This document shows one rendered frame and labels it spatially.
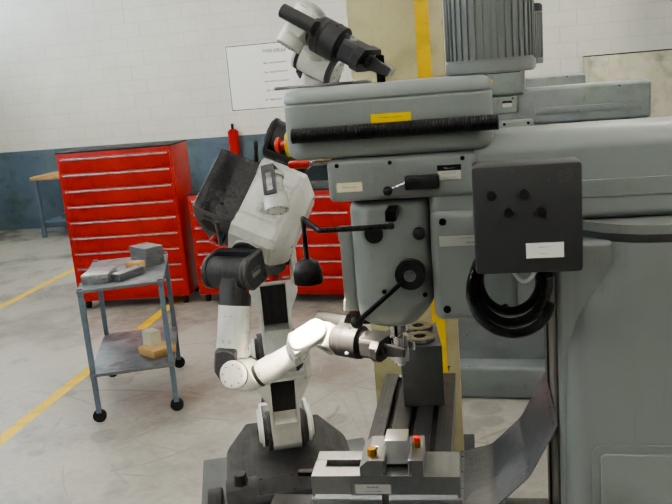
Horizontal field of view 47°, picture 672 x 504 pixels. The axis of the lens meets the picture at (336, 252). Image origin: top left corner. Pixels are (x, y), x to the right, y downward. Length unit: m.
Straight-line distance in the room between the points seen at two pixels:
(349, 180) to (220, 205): 0.56
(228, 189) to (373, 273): 0.59
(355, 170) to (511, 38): 0.44
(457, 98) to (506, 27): 0.18
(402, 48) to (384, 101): 1.86
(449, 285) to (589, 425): 0.43
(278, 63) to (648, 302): 9.70
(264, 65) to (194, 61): 1.03
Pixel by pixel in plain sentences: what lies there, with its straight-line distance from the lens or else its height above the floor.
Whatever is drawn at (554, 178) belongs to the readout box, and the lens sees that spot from 1.49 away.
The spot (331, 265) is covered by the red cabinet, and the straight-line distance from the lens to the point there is 6.62.
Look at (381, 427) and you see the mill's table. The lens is 2.24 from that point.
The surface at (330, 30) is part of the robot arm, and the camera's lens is 1.86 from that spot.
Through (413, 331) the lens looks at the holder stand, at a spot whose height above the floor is 1.13.
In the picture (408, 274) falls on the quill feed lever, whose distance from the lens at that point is 1.77.
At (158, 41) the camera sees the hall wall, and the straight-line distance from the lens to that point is 11.71.
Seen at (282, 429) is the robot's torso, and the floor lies 0.72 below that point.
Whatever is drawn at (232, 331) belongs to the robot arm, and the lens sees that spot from 2.13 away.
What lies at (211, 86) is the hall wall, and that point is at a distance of 11.44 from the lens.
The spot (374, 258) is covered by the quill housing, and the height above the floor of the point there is 1.49.
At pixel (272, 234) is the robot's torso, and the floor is 1.50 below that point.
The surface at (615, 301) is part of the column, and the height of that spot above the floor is 1.40.
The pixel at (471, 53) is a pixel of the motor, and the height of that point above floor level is 1.94.
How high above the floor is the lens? 1.91
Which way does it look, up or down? 13 degrees down
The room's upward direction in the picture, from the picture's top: 5 degrees counter-clockwise
